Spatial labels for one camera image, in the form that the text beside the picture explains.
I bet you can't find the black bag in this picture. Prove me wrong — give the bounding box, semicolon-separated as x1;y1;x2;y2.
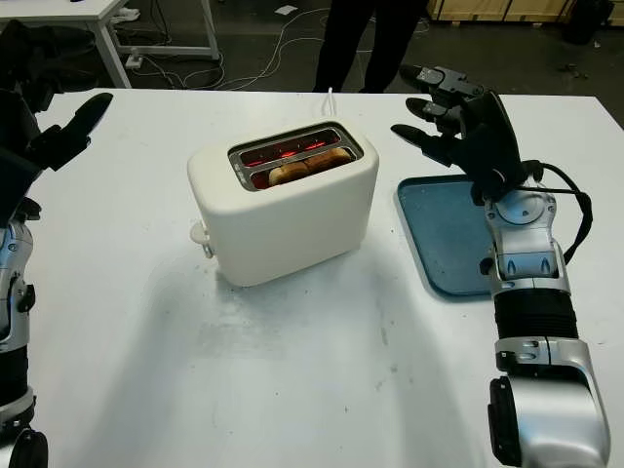
565;0;618;45

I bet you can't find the wooden crate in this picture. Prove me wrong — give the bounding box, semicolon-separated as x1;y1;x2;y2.
423;0;615;23

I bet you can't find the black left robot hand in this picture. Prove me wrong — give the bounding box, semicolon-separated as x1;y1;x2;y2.
0;19;114;173

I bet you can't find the white toaster power cord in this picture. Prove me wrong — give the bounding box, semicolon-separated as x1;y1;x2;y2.
321;86;341;123

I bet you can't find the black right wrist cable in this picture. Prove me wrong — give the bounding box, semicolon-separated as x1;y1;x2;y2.
524;160;595;259

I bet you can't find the browned toast slice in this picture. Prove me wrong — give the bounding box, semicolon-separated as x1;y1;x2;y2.
269;147;353;188

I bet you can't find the blue plastic tray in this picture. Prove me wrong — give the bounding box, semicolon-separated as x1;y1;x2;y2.
394;175;499;298

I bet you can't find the white two-slot toaster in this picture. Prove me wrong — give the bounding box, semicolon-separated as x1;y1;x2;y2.
186;120;381;288

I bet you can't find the person in dark trousers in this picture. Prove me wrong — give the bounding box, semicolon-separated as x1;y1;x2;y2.
314;0;430;94

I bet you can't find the white floor cable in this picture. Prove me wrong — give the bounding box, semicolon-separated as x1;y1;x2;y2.
140;12;332;90

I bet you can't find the white desk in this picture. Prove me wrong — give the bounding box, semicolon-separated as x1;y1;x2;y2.
0;0;223;89

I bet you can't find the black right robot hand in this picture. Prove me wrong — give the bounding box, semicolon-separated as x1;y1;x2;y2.
389;62;542;206

